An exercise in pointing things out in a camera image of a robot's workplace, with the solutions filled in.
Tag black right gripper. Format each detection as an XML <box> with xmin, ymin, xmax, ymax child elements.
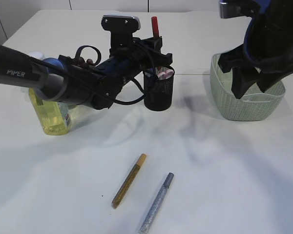
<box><xmin>218</xmin><ymin>0</ymin><xmax>293</xmax><ymax>99</ymax></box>

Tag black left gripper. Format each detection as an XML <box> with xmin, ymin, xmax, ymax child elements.
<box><xmin>95</xmin><ymin>31</ymin><xmax>174</xmax><ymax>93</ymax></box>

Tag red glitter glue pen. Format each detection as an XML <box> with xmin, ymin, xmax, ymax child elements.
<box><xmin>151</xmin><ymin>16</ymin><xmax>160</xmax><ymax>39</ymax></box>

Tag pink capped scissors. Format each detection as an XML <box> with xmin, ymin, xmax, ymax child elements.
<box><xmin>157</xmin><ymin>69</ymin><xmax>174</xmax><ymax>80</ymax></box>

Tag purple artificial grape bunch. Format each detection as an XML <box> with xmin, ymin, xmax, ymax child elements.
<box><xmin>77</xmin><ymin>57</ymin><xmax>95</xmax><ymax>69</ymax></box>

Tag yellow tea drink bottle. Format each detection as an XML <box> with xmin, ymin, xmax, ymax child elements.
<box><xmin>28</xmin><ymin>51</ymin><xmax>73</xmax><ymax>136</ymax></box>

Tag gold glitter glue pen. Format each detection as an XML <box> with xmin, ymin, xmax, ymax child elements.
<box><xmin>111</xmin><ymin>154</ymin><xmax>147</xmax><ymax>209</ymax></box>

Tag silver glitter glue pen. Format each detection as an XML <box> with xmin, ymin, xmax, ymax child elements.
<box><xmin>138</xmin><ymin>173</ymin><xmax>174</xmax><ymax>234</ymax></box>

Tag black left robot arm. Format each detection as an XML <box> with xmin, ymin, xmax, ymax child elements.
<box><xmin>0</xmin><ymin>33</ymin><xmax>173</xmax><ymax>110</ymax></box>

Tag green plastic woven basket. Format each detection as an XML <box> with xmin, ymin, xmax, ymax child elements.
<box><xmin>210</xmin><ymin>54</ymin><xmax>286</xmax><ymax>121</ymax></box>

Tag black mesh pen holder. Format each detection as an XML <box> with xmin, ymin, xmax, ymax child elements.
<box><xmin>143</xmin><ymin>66</ymin><xmax>175</xmax><ymax>112</ymax></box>

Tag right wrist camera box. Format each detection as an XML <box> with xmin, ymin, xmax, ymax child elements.
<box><xmin>218</xmin><ymin>0</ymin><xmax>253</xmax><ymax>19</ymax></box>

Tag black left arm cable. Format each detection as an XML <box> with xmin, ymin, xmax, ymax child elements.
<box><xmin>26</xmin><ymin>41</ymin><xmax>174</xmax><ymax>106</ymax></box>

